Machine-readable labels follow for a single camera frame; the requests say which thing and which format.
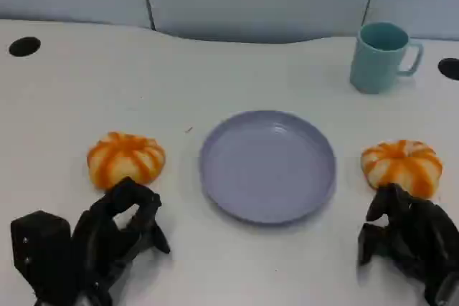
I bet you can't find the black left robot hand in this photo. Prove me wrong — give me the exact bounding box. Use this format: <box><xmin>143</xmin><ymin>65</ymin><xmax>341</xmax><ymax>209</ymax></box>
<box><xmin>70</xmin><ymin>176</ymin><xmax>172</xmax><ymax>306</ymax></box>

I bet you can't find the pale green mug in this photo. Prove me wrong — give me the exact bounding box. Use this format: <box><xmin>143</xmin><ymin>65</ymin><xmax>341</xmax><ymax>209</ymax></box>
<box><xmin>349</xmin><ymin>21</ymin><xmax>425</xmax><ymax>95</ymax></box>

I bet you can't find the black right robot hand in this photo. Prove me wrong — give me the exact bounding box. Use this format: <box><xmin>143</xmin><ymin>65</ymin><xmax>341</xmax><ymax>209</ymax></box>
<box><xmin>357</xmin><ymin>182</ymin><xmax>459</xmax><ymax>306</ymax></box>

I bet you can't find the lilac plate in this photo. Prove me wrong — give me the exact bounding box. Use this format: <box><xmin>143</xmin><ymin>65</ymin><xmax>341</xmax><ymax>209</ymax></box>
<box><xmin>199</xmin><ymin>110</ymin><xmax>338</xmax><ymax>228</ymax></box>

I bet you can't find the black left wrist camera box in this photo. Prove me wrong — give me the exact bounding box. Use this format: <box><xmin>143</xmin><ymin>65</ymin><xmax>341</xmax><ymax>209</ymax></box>
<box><xmin>9</xmin><ymin>210</ymin><xmax>75</xmax><ymax>298</ymax></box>

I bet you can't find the orange white toy bread roll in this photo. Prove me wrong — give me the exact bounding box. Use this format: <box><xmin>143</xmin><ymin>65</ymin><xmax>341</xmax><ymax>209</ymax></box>
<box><xmin>360</xmin><ymin>139</ymin><xmax>444</xmax><ymax>199</ymax></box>
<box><xmin>87</xmin><ymin>131</ymin><xmax>166</xmax><ymax>191</ymax></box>

